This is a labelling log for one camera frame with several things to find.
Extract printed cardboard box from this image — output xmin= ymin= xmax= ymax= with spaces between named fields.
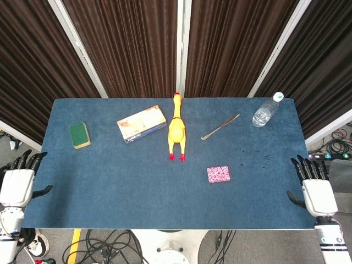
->
xmin=117 ymin=104 xmax=168 ymax=144

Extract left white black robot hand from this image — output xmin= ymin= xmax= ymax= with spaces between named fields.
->
xmin=0 ymin=150 xmax=53 ymax=209

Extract pink patterned packet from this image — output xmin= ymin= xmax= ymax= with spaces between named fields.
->
xmin=206 ymin=166 xmax=231 ymax=184

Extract blue table cloth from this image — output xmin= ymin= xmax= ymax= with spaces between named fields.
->
xmin=21 ymin=97 xmax=316 ymax=230

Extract tangled floor cables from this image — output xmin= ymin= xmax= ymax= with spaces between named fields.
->
xmin=309 ymin=126 xmax=352 ymax=155

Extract black cable with inline switch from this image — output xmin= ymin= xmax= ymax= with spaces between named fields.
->
xmin=212 ymin=230 xmax=238 ymax=264

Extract yellow floor tape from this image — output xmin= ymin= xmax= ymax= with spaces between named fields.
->
xmin=67 ymin=228 xmax=83 ymax=264

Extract clear plastic water bottle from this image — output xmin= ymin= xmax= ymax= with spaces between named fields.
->
xmin=251 ymin=91 xmax=285 ymax=128

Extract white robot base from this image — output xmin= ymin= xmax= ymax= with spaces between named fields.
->
xmin=128 ymin=229 xmax=210 ymax=264

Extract white partition frame post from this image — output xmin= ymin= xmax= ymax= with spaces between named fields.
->
xmin=246 ymin=0 xmax=314 ymax=99
xmin=47 ymin=0 xmax=109 ymax=99
xmin=175 ymin=0 xmax=193 ymax=99

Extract green yellow scrub sponge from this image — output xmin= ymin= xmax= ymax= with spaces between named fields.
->
xmin=68 ymin=122 xmax=91 ymax=150

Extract metal table knife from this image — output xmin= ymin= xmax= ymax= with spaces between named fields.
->
xmin=201 ymin=114 xmax=240 ymax=141

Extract brown curtain panel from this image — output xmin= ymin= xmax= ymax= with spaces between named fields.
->
xmin=0 ymin=0 xmax=101 ymax=144
xmin=254 ymin=0 xmax=352 ymax=140
xmin=184 ymin=0 xmax=300 ymax=99
xmin=62 ymin=0 xmax=179 ymax=99

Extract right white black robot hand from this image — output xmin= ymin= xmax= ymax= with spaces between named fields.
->
xmin=287 ymin=155 xmax=339 ymax=218

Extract white black sneaker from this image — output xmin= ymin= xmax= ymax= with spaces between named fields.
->
xmin=25 ymin=229 xmax=50 ymax=259

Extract white partition frame rail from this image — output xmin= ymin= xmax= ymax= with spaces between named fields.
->
xmin=0 ymin=119 xmax=42 ymax=151
xmin=304 ymin=108 xmax=352 ymax=149

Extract yellow rubber chicken toy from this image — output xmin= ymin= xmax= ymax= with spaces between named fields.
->
xmin=167 ymin=92 xmax=187 ymax=162

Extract black floor cable bundle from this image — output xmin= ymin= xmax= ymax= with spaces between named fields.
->
xmin=62 ymin=229 xmax=145 ymax=264

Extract black power strip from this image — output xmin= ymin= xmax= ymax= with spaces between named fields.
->
xmin=309 ymin=152 xmax=352 ymax=161

